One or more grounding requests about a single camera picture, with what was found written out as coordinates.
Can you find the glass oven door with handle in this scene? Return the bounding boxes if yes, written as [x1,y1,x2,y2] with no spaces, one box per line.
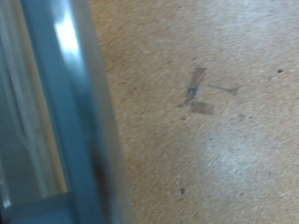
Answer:
[0,0,135,224]

